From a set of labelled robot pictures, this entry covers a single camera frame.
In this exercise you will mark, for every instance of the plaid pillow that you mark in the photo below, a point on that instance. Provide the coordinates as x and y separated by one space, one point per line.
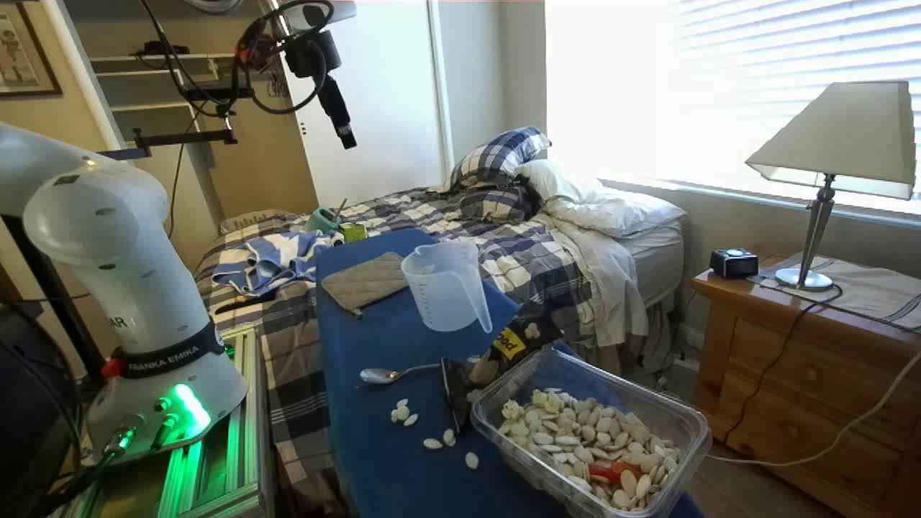
502 155

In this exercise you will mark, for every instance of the blue ironing board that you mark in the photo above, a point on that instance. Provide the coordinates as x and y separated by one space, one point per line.
399 449

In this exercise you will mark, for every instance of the wooden nightstand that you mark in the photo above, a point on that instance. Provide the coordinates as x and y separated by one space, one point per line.
825 398

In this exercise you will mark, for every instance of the window blinds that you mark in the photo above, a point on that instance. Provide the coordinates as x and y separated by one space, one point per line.
745 72

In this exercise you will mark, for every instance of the bed with plaid bedding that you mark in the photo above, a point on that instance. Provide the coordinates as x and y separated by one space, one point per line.
608 285

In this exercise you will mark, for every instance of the white pillow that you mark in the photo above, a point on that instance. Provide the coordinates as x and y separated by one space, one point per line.
601 203

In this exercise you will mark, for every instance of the beige table lamp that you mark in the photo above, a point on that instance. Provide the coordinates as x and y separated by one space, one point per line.
857 135

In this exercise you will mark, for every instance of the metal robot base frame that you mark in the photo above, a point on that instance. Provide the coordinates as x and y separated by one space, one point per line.
189 443

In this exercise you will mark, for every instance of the silver metal spoon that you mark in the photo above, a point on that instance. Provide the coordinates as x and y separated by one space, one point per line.
394 375

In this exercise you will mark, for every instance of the clear plastic seed container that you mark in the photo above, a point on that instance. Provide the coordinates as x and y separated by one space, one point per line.
595 442

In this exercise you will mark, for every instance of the framed wall picture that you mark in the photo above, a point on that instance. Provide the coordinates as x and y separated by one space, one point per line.
24 66

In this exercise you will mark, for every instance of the black popcorn bag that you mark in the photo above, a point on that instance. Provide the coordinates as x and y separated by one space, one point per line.
510 347

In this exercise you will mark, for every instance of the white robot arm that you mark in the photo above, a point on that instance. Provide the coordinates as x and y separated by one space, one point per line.
104 220

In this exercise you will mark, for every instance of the black alarm clock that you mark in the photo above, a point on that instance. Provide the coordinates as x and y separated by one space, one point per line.
735 263

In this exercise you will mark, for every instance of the grey quilted mat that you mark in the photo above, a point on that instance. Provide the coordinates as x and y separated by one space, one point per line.
368 283

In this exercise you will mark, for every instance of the black camera on stand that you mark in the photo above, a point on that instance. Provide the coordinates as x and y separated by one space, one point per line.
294 34

